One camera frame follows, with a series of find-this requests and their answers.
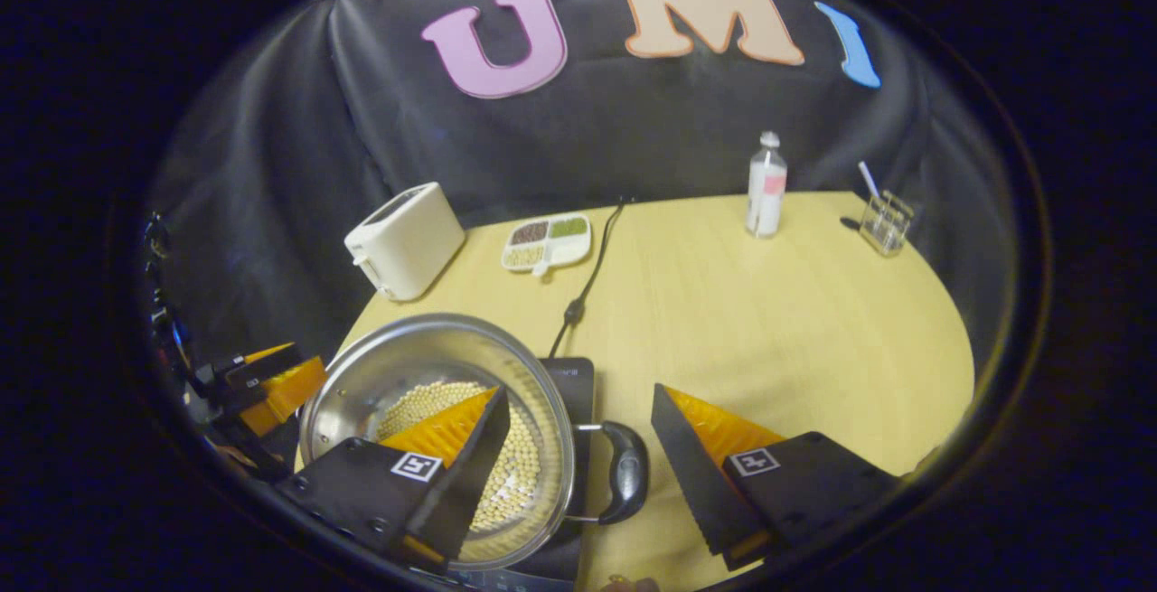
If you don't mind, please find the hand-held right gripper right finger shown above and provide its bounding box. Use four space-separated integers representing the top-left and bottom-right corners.
651 382 905 572

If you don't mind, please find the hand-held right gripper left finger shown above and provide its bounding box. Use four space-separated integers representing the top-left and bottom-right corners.
274 386 512 575

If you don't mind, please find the steel pot with black handles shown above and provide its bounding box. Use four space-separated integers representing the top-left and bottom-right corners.
296 313 650 572

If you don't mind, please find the black induction cooktop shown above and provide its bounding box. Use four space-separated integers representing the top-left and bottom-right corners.
425 356 599 592

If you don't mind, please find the heap of yellow beans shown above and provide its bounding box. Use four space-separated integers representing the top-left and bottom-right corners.
375 381 543 534

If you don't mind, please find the white toaster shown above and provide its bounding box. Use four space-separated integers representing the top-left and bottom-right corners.
343 182 466 303

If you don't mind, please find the white divided dish of beans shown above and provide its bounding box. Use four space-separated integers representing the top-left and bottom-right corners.
502 213 593 278

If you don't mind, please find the clear bottle with pink label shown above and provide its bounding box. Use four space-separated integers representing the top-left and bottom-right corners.
746 130 788 240

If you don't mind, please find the black power cable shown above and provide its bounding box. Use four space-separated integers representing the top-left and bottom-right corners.
547 196 634 360

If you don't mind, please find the wire mesh holder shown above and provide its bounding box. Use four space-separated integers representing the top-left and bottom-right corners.
859 190 916 257

